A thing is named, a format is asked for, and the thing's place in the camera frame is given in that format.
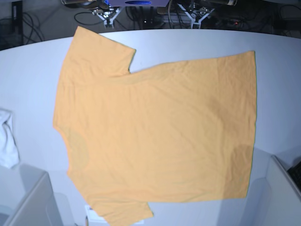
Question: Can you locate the orange T-shirt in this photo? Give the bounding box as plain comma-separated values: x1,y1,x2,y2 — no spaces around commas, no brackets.
53,27,257,226

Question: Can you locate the white slotted tray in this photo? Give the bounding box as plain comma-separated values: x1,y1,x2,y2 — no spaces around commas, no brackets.
84,205,144,224

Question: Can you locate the white cloth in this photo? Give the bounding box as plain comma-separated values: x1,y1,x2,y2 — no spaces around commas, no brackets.
0,109,20,169

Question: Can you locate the grey box right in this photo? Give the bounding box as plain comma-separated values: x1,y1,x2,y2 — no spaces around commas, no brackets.
240,156,301,226

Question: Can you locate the grey box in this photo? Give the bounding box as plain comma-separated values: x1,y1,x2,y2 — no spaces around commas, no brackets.
240,156,301,226
0,165,63,226

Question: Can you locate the grey box left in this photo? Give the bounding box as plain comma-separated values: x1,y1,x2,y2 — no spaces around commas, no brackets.
0,165,63,226

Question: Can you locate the black keyboard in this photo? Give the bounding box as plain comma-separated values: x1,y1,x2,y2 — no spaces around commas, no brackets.
287,162,301,190

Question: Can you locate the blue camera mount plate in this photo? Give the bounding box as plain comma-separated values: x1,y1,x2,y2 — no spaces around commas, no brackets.
107,0,169,7

